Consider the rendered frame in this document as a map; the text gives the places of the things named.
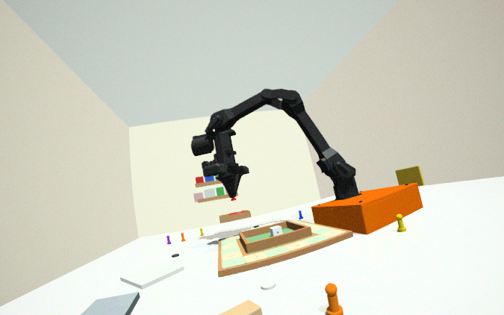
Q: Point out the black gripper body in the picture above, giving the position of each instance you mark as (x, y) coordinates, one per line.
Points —
(226, 164)

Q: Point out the white flat rectangular slab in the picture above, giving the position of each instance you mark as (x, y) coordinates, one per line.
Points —
(150, 275)

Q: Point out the white flat disc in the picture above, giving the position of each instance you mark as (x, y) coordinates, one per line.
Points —
(268, 285)

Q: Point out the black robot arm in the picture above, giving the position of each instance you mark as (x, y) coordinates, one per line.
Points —
(331, 162)

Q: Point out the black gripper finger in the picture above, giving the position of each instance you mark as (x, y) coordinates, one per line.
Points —
(236, 183)
(228, 183)

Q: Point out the grey die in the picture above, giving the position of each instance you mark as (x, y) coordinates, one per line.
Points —
(275, 230)

